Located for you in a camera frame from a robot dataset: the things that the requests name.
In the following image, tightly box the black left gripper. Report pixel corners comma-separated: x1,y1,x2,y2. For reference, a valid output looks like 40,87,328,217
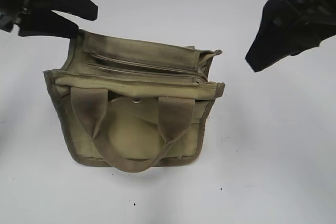
1,0,98,39

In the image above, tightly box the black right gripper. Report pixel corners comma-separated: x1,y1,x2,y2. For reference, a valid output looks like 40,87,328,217
245,0,335,72

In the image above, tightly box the olive yellow canvas bag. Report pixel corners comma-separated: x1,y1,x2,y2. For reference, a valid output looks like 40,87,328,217
44,30,225,173

